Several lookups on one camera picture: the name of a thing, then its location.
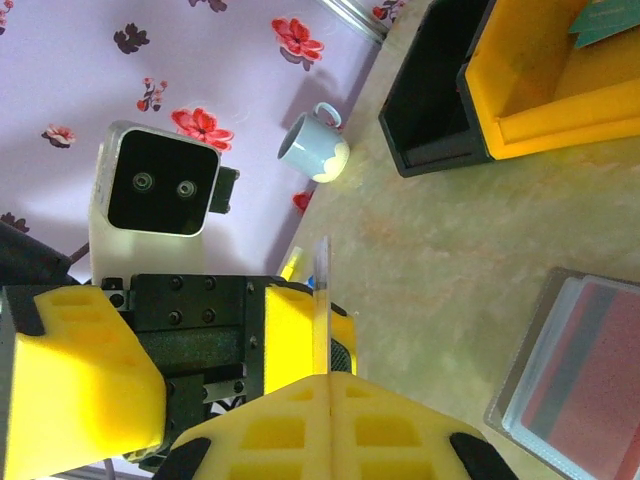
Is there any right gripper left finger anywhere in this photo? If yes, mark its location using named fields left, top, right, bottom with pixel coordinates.
left=158, top=372, right=332, bottom=480

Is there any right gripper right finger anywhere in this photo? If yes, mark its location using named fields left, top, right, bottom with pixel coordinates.
left=329, top=372, right=522, bottom=480

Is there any white red card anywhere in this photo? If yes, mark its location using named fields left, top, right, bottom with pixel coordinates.
left=519, top=280, right=640, bottom=474

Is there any teal card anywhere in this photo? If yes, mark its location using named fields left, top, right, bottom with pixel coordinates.
left=568, top=24, right=609, bottom=50
left=572, top=0, right=640, bottom=37

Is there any yellow marker pen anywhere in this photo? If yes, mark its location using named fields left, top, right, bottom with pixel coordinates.
left=280, top=246, right=305, bottom=281

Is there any blue mug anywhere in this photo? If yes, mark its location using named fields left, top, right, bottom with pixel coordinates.
left=277, top=101, right=350, bottom=185

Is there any black plastic bin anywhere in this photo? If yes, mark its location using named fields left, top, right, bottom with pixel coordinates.
left=377, top=0, right=496, bottom=179

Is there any orange plastic bin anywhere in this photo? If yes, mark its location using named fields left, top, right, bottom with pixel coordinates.
left=455, top=0, right=640, bottom=162

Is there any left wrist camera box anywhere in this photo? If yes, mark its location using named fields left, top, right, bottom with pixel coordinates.
left=88, top=119, right=241, bottom=292

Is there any aluminium corner post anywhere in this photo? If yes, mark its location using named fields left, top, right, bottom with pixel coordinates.
left=319, top=0, right=390, bottom=47

